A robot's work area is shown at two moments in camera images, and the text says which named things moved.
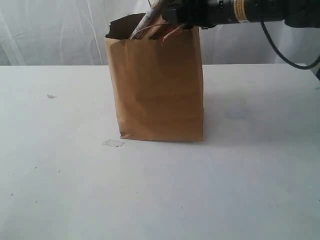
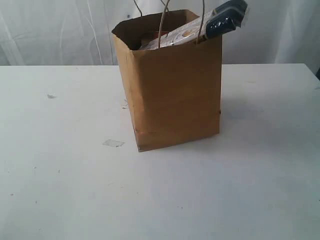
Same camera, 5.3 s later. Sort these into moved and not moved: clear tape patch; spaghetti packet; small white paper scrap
Moved: spaghetti packet
Not moved: clear tape patch; small white paper scrap
